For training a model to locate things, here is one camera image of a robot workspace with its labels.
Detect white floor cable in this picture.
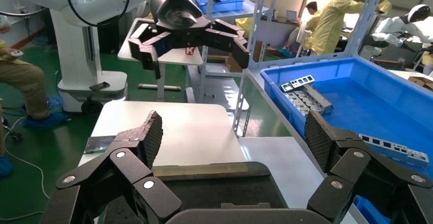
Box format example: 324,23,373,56
0,114,52,222

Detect person in khaki trousers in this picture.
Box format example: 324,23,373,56
0,24,52,120

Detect white desk with metal legs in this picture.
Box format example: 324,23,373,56
117,17,204,102

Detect black-haired person in yellow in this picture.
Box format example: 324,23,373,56
235,0,255,39

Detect silver bracket with square holes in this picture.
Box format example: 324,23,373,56
280,74,316,93
359,133,429,168

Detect brown cardboard box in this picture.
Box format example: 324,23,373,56
224,55,244,73

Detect flat brown cardboard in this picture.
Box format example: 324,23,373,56
407,76,433,91

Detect small black flat device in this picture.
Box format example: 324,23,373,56
89,81,111,92

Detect blue shoe cover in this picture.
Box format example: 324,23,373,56
22,112,70,129
0,155,13,178

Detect white humanoid robot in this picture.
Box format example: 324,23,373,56
360,4,433,61

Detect black work mat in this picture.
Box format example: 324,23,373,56
105,161,289,224

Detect white robot column with base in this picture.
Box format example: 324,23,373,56
50,9,129,115

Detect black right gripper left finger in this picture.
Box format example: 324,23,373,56
39,110,183,224

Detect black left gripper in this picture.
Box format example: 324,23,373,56
128,0,250,80

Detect grey background shelf rack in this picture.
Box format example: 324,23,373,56
187,0,252,112

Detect long grey metal channel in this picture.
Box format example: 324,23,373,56
302,84,334,116

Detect small blue plastic bin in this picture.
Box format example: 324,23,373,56
194,0,245,15

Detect seated person in yellow coat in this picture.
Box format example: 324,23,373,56
278,1,322,58

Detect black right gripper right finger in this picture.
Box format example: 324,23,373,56
304,110,433,224

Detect standing person in yellow coat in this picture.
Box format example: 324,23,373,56
309,0,365,56

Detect dark glossy phone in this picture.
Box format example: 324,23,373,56
84,135,118,155

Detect large blue plastic bin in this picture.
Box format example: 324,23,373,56
259,57,433,224

